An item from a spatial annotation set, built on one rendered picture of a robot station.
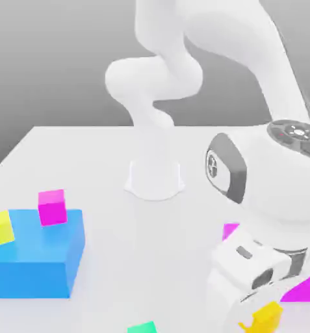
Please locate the large magenta box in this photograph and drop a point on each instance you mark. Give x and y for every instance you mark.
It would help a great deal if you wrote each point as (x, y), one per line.
(305, 291)

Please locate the small green cube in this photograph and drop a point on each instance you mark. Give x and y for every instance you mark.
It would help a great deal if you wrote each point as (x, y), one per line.
(141, 328)

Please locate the large blue box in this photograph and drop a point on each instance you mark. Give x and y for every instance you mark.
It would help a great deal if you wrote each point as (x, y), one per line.
(35, 260)

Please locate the small magenta cube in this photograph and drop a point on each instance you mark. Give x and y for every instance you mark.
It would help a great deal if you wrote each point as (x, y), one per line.
(52, 210)

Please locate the small orange cube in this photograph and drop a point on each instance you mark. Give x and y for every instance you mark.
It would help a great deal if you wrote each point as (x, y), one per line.
(267, 318)

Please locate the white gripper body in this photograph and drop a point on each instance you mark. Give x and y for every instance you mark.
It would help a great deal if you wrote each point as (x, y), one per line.
(227, 299)

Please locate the small yellow cube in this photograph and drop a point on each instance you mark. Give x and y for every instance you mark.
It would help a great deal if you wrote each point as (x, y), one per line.
(0, 230)

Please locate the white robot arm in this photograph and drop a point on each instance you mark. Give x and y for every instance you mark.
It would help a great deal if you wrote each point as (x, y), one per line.
(178, 70)

